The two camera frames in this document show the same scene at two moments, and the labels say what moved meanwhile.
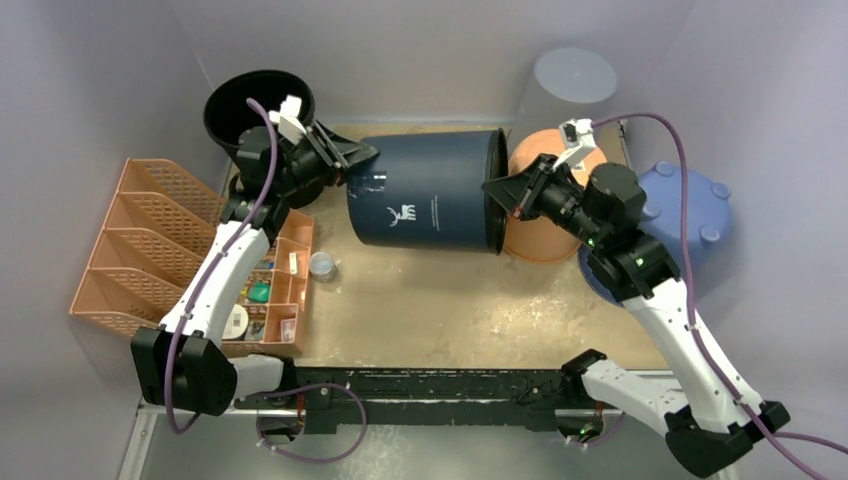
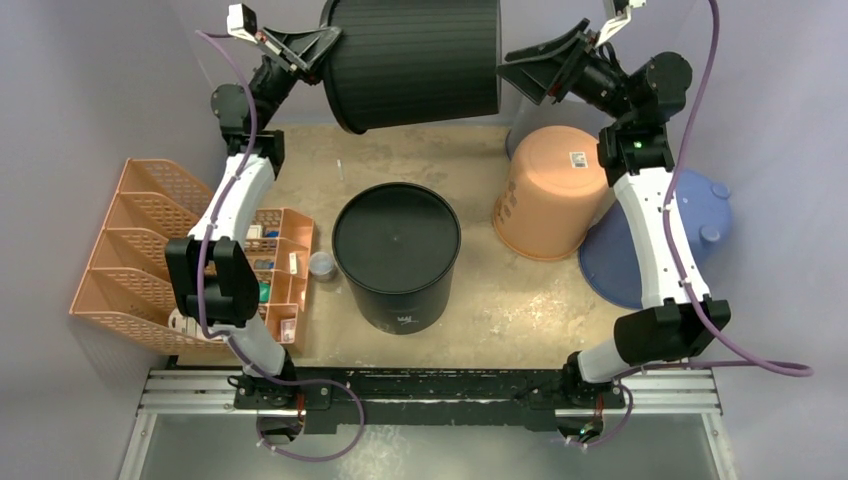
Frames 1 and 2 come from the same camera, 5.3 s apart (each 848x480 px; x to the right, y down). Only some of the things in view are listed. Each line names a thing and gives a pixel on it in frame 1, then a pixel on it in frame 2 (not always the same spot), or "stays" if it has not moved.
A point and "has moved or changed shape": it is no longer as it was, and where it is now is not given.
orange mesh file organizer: [154, 239] stays
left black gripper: [341, 152] -> [303, 50]
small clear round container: [322, 266] stays
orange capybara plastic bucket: [534, 239] stays
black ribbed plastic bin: [227, 113] has moved or changed shape
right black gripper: [530, 191] -> [573, 54]
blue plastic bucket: [708, 217] stays
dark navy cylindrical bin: [426, 188] -> [397, 244]
